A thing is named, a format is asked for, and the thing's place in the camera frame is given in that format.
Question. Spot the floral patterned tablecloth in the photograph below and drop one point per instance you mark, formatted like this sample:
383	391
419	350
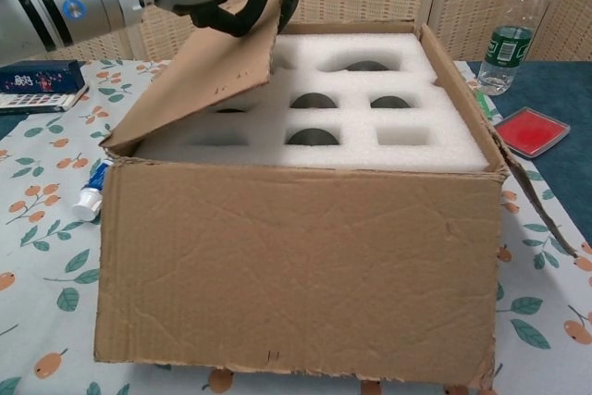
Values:
46	251

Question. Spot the black tea cup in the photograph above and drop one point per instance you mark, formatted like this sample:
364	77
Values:
314	102
312	137
389	102

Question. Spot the brown cardboard box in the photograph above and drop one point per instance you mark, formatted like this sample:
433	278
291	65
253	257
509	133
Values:
296	265

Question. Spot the red ink pad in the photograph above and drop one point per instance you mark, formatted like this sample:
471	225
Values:
532	132

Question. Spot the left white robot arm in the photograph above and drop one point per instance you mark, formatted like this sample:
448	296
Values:
69	2

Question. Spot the clear plastic water bottle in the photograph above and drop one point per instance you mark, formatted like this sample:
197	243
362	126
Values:
506	50

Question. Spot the blue white toothpaste tube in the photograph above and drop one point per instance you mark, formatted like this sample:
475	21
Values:
90	198

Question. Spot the white foam insert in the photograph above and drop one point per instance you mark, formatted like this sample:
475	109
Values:
361	117

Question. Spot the green paper packet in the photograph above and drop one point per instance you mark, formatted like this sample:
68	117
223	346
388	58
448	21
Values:
483	102

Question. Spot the dark blue rectangular box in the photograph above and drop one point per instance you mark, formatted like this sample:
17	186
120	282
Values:
39	77

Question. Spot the white watercolour paint palette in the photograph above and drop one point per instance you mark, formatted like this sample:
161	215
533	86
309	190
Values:
37	101

